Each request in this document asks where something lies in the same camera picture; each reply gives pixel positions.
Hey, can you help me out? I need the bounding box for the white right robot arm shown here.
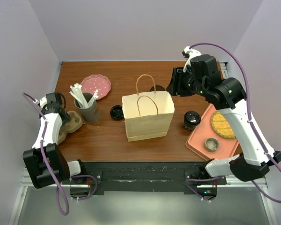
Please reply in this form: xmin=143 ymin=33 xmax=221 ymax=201
xmin=166 ymin=50 xmax=281 ymax=184

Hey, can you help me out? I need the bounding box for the black takeout coffee cup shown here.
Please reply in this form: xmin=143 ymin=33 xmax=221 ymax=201
xmin=183 ymin=120 xmax=200 ymax=130

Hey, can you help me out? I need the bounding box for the aluminium frame rail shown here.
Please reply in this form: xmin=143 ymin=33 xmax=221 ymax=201
xmin=20 ymin=169 xmax=268 ymax=192

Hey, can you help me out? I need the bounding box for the small grey sugar bowl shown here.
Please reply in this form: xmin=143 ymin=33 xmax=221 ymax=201
xmin=204 ymin=137 xmax=220 ymax=152

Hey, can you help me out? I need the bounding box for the pink polka dot plate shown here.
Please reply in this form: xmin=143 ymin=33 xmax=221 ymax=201
xmin=80 ymin=75 xmax=111 ymax=100

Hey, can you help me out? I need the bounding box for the white wrapped straws bundle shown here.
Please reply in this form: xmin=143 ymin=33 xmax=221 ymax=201
xmin=69 ymin=83 xmax=99 ymax=109

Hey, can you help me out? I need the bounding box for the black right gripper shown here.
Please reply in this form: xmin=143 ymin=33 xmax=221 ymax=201
xmin=166 ymin=66 xmax=207 ymax=96

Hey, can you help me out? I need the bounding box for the yellow woven coaster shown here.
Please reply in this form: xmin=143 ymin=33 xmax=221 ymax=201
xmin=211 ymin=110 xmax=236 ymax=139

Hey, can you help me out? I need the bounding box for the grey straw holder cup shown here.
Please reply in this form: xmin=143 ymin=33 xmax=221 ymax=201
xmin=74 ymin=100 xmax=101 ymax=123

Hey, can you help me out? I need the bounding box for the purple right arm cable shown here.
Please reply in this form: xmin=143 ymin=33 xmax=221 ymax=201
xmin=182 ymin=42 xmax=281 ymax=204

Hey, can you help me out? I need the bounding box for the brown pulp cup carrier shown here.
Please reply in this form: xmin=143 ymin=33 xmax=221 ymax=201
xmin=57 ymin=111 xmax=83 ymax=145

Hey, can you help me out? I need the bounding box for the yellow paper bag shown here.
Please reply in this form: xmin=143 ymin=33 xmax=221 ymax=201
xmin=122 ymin=82 xmax=175 ymax=142

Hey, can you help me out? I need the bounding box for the black cup lid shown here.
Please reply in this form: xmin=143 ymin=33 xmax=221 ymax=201
xmin=184 ymin=111 xmax=201 ymax=121
xmin=110 ymin=105 xmax=124 ymax=120

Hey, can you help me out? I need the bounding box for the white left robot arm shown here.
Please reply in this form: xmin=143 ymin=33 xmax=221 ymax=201
xmin=22 ymin=92 xmax=88 ymax=189

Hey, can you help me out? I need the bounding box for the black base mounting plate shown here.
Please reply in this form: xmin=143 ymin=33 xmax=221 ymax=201
xmin=60 ymin=161 xmax=227 ymax=196

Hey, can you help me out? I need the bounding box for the salmon pink tray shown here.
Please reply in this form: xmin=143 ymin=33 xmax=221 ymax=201
xmin=185 ymin=104 xmax=239 ymax=161

